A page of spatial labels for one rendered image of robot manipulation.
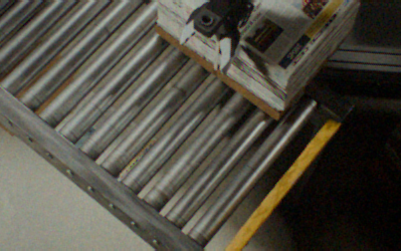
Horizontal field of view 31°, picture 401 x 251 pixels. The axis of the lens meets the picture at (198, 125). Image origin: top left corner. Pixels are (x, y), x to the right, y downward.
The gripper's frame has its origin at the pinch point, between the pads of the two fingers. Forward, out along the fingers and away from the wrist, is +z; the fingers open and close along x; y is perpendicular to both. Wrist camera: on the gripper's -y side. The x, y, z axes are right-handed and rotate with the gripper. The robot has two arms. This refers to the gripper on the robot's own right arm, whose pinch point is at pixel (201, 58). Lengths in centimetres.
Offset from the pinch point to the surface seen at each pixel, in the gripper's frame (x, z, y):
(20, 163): 54, 101, 27
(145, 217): -9.1, 32.6, -15.7
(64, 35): 36.7, 21.7, 4.1
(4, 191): 51, 106, 17
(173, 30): 14.1, 7.8, 13.5
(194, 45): 7.7, 7.8, 13.5
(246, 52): -6.6, -4.0, 5.9
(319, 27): -15.6, -12.8, 16.7
